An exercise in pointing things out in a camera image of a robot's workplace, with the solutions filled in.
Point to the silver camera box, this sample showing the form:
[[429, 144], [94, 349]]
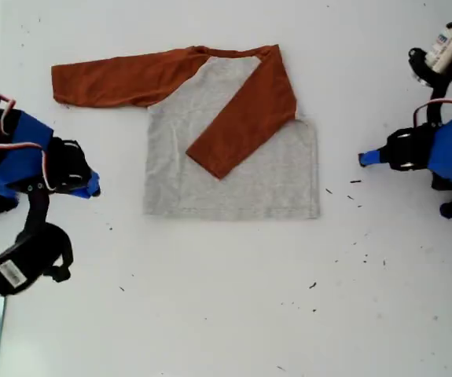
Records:
[[449, 47]]

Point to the black camera box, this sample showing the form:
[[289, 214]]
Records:
[[9, 275]]

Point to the grey shirt with rust sleeves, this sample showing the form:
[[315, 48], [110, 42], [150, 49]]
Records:
[[249, 188]]

